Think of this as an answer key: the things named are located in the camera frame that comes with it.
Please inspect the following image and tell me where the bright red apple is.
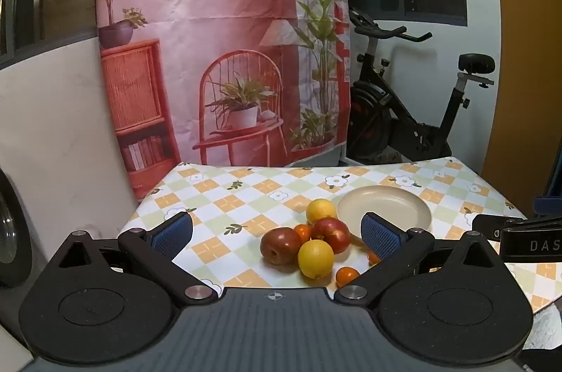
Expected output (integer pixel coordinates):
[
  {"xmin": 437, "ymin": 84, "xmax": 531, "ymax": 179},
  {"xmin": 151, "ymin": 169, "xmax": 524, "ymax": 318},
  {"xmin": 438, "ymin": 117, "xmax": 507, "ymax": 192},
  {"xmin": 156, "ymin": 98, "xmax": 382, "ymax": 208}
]
[{"xmin": 311, "ymin": 217, "xmax": 352, "ymax": 254}]

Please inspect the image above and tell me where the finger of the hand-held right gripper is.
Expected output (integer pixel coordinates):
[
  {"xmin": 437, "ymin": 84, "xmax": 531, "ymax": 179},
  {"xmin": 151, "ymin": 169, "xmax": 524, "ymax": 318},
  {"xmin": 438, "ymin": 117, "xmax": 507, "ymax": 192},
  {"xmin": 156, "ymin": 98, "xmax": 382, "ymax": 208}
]
[
  {"xmin": 533, "ymin": 196, "xmax": 562, "ymax": 217},
  {"xmin": 472, "ymin": 214, "xmax": 562, "ymax": 263}
]

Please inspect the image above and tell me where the dark red apple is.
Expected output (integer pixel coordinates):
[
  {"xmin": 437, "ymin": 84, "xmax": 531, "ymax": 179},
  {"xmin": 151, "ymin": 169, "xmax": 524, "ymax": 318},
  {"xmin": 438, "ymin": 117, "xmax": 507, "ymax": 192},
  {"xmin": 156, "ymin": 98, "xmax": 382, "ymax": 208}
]
[{"xmin": 260, "ymin": 227, "xmax": 303, "ymax": 266}]

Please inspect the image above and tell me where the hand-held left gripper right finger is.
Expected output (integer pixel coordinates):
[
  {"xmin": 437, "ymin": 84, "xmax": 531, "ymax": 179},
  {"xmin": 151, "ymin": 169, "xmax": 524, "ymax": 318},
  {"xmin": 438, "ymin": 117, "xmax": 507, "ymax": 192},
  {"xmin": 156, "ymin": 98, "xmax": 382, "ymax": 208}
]
[{"xmin": 334, "ymin": 211, "xmax": 510, "ymax": 307}]

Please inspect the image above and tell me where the yellow lemon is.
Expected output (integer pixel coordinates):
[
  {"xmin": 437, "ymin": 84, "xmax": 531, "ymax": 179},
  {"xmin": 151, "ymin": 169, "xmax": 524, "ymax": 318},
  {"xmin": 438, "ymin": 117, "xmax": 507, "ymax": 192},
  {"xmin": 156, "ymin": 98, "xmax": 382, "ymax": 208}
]
[{"xmin": 298, "ymin": 239, "xmax": 335, "ymax": 280}]

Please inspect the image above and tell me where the printed pink backdrop cloth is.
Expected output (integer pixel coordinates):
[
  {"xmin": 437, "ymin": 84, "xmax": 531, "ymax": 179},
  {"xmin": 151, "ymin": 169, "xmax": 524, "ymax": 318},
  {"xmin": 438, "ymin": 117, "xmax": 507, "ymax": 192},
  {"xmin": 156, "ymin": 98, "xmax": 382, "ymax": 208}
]
[{"xmin": 96, "ymin": 0, "xmax": 352, "ymax": 201}]

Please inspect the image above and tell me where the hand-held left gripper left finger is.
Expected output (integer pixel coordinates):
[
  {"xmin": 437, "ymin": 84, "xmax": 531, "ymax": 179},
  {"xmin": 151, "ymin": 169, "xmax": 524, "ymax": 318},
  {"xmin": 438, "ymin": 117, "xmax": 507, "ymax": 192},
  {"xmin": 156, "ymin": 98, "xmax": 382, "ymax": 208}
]
[{"xmin": 44, "ymin": 211, "xmax": 220, "ymax": 307}]

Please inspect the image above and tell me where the orange-yellow round lemon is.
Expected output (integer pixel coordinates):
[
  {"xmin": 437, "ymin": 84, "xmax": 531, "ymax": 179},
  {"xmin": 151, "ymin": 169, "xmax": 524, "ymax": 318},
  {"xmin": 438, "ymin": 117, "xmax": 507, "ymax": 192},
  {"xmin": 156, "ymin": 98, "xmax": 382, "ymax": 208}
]
[{"xmin": 306, "ymin": 198, "xmax": 338, "ymax": 224}]

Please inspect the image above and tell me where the black exercise bike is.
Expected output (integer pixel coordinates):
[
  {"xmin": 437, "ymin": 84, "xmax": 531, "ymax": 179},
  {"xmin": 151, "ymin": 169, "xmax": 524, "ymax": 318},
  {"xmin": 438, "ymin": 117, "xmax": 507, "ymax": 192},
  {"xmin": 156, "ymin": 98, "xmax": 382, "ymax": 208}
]
[{"xmin": 347, "ymin": 7, "xmax": 497, "ymax": 166}]

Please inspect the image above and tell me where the beige round plate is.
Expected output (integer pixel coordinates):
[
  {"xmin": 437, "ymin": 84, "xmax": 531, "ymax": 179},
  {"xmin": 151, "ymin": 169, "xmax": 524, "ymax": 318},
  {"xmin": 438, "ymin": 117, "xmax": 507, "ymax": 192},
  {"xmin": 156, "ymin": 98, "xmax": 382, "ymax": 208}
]
[{"xmin": 337, "ymin": 185, "xmax": 433, "ymax": 239}]

